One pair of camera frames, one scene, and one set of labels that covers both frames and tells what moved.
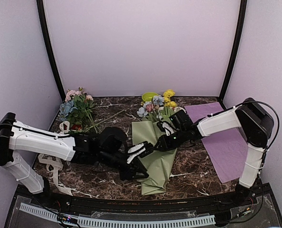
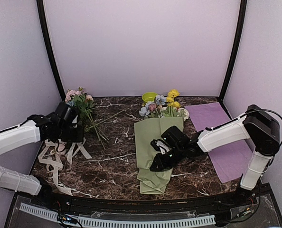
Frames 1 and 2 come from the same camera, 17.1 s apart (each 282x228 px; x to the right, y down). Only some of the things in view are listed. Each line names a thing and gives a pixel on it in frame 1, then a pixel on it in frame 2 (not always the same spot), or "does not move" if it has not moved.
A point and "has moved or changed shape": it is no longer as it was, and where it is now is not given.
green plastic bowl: (148, 96) does not move
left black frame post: (42, 16) does not move
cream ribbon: (55, 163) does not move
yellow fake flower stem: (167, 102) has moved or changed shape
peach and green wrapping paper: (158, 164) does not move
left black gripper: (134, 168) → (79, 137)
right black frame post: (236, 53) does not move
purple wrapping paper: (225, 150) does not move
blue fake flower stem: (142, 111) has moved or changed shape
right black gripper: (166, 144) → (163, 165)
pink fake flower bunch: (84, 118) does not move
